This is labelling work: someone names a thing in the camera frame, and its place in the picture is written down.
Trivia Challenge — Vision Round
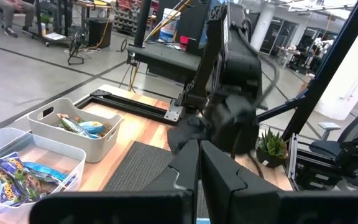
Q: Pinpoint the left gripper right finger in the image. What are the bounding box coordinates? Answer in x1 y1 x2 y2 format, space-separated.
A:
201 140 280 224

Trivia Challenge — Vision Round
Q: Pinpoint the green purple granola bar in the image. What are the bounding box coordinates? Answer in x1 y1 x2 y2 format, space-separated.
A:
0 164 27 208
0 151 52 203

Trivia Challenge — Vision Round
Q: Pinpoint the silver aluminium post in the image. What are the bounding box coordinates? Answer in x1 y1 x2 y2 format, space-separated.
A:
286 133 300 181

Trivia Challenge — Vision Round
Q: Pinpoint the clear plastic bin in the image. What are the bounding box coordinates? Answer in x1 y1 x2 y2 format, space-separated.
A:
0 127 87 224

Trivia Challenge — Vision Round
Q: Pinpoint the silver corner bracket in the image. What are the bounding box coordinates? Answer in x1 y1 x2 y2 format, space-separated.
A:
163 99 183 122

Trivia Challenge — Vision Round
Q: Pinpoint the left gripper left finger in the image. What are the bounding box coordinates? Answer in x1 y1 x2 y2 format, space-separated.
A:
143 139 199 191

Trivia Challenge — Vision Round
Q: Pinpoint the potted green succulent plant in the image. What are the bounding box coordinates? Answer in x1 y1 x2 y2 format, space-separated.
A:
255 127 290 169

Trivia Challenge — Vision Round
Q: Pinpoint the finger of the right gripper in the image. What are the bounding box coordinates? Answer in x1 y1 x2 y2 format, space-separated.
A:
168 117 211 155
225 95 254 121

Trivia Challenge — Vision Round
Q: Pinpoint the grey plastic bin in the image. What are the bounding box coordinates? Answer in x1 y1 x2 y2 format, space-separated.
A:
27 98 124 164

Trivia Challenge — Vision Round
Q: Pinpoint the white round column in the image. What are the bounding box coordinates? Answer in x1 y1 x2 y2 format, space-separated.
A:
250 2 276 52

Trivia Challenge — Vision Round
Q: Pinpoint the person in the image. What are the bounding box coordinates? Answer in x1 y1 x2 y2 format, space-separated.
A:
0 0 37 38

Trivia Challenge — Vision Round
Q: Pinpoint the grey woven mat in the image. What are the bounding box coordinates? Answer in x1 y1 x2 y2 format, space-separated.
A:
103 141 204 192

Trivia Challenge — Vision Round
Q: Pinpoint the yellow cable bundle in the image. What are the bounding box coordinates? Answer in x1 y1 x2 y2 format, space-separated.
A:
118 0 192 94

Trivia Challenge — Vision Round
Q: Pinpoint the black aluminium rig frame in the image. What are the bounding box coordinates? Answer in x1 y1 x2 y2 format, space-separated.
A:
73 0 358 144

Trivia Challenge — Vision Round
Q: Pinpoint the white plastic bucket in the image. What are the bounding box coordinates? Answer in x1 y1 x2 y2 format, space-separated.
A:
158 7 181 43

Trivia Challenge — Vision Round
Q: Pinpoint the black stand platform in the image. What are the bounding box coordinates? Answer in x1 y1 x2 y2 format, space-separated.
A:
126 43 201 85

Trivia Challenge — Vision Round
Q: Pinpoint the black storage box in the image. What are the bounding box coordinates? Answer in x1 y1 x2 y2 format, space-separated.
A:
87 17 113 49

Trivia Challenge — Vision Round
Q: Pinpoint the black stand pole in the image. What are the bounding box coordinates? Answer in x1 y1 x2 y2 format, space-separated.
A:
134 0 154 49

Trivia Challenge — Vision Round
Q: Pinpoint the black office chair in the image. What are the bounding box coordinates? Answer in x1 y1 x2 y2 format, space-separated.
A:
296 121 358 190

